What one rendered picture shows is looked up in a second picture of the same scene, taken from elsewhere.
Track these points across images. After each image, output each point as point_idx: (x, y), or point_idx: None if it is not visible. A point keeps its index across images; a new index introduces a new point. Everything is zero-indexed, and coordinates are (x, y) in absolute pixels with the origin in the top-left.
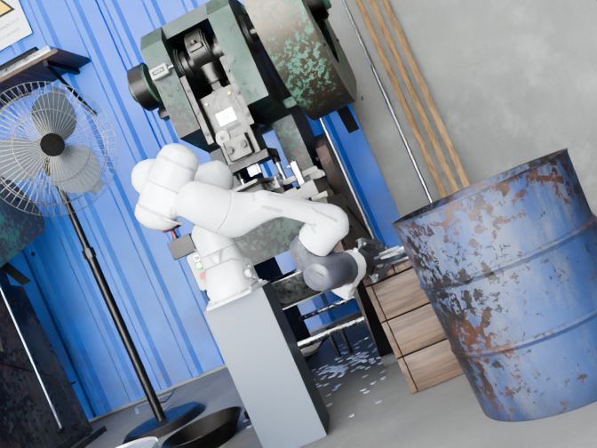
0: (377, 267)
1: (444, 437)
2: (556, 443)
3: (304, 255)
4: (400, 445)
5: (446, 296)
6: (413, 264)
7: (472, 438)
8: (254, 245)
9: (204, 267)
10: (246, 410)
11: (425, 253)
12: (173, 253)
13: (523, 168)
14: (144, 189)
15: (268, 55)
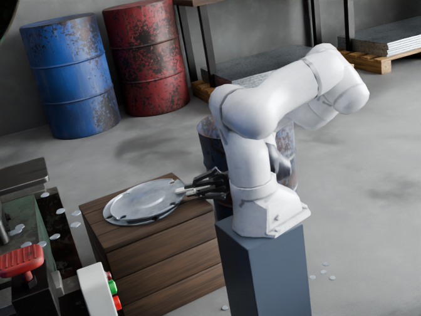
0: (161, 217)
1: (307, 237)
2: (322, 200)
3: (281, 155)
4: (311, 254)
5: (292, 161)
6: (281, 151)
7: (311, 226)
8: (49, 266)
9: (275, 187)
10: (311, 310)
11: (291, 139)
12: (57, 306)
13: (200, 125)
14: (356, 73)
15: None
